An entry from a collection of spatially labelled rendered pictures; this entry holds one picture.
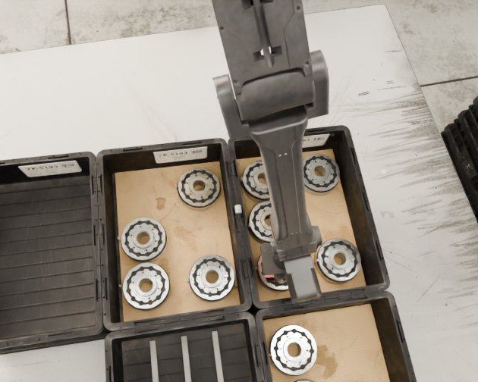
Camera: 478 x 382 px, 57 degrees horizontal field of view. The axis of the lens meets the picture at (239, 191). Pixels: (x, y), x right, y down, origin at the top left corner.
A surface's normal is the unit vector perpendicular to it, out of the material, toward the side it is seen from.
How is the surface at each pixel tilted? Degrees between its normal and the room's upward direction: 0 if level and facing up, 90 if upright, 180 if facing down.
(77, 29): 0
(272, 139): 78
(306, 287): 12
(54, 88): 0
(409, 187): 0
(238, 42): 50
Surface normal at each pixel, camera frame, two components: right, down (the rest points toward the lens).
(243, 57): 0.09, 0.50
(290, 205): 0.18, 0.83
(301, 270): -0.10, -0.23
